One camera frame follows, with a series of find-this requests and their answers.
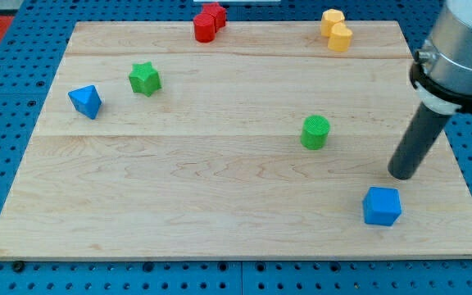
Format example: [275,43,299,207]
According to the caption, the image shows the yellow heart block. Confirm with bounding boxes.
[328,22,353,52]

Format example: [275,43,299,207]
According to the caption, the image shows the blue cube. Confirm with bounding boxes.
[362,187,402,226]

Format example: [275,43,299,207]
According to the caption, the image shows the green star block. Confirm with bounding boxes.
[129,61,161,97]

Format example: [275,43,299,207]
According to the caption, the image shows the yellow hexagon block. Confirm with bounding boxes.
[320,9,345,37]

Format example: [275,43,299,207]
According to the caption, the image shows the green cylinder block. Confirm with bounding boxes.
[300,115,330,150]

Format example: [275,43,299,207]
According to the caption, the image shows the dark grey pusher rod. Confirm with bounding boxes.
[388,103,451,180]

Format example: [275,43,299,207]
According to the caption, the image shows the light wooden board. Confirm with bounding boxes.
[0,21,472,261]

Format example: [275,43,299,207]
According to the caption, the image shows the blue triangular prism block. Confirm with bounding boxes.
[68,85,102,120]

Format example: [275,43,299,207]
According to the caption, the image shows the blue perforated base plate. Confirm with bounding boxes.
[0,0,472,294]

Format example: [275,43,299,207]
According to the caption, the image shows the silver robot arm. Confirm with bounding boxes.
[410,0,472,116]

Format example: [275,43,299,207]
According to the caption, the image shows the red cylinder block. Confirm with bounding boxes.
[193,13,216,43]

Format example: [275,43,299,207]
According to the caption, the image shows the red star block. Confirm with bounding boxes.
[202,2,227,32]

